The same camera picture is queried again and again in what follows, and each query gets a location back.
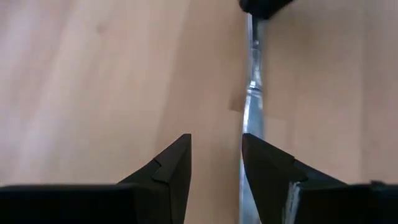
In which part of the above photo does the silver table knife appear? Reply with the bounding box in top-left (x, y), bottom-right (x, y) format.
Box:
top-left (238, 14), bottom-right (269, 224)

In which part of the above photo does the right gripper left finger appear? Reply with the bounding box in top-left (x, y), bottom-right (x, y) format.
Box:
top-left (0, 133), bottom-right (192, 224)

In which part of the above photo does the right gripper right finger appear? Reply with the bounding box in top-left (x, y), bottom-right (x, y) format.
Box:
top-left (241, 133), bottom-right (398, 224)

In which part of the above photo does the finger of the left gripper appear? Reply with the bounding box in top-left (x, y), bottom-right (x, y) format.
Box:
top-left (238, 0), bottom-right (295, 21)

